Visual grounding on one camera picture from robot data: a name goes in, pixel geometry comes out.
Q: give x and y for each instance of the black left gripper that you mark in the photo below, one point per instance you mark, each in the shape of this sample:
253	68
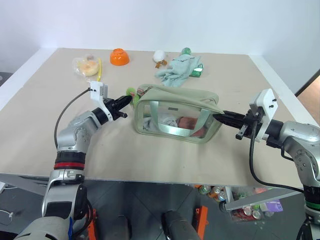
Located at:
112	105

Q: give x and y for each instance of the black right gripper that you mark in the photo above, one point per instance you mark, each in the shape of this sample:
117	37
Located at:
252	120

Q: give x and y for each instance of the green pouch with clear window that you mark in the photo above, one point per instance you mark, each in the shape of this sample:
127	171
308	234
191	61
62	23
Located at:
175	100

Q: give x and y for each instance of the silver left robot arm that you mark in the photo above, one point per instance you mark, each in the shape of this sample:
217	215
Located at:
72	130

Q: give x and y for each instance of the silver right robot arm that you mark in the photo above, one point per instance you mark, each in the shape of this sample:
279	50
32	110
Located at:
300	140

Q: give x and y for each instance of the grey cloth inside pouch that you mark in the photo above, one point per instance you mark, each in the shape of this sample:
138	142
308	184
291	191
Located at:
163	120

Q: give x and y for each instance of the pink item inside pouch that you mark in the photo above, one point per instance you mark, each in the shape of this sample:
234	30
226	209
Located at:
187	122

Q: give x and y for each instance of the white plush toy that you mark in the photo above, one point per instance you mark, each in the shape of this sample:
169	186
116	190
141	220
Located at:
159	56

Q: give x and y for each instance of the yellow strip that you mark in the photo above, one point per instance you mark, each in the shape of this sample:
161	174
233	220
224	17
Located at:
100	68

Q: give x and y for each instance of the orange bowl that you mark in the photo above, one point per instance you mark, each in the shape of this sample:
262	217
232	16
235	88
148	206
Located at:
119	57

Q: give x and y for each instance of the clear bag with bread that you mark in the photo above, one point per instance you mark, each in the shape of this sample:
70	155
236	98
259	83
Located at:
87	67

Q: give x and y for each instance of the light green towel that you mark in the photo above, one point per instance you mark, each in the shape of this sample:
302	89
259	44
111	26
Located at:
177	70

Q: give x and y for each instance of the orange silver drink can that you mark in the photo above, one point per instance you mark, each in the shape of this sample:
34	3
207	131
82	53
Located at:
216	192

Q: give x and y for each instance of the green drink can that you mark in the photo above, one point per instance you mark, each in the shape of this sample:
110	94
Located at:
205	190

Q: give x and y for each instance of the green plastic bottle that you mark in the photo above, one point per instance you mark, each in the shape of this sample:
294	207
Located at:
186	51

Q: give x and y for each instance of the blue drink can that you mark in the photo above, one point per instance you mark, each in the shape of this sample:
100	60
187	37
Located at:
221	198

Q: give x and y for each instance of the grey metal panel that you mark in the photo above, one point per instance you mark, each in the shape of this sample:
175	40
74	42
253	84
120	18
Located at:
260	198

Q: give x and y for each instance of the red silver drink can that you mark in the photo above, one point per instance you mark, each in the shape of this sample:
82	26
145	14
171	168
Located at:
248	210

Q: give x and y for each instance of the purple package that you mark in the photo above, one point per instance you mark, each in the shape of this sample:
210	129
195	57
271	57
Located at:
274	206

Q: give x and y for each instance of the dark rounded shape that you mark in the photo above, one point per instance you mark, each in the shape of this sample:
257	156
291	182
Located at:
180	226

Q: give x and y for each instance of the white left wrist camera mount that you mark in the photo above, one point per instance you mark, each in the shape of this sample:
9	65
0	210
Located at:
96	90

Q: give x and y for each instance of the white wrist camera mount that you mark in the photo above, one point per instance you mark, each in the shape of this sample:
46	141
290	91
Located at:
268	107
96	90

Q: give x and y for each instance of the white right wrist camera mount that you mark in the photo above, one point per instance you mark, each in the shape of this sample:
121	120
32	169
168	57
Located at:
268	107

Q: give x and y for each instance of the orange metal bracket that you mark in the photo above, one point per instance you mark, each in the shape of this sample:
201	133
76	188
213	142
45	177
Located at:
203	220
93	225

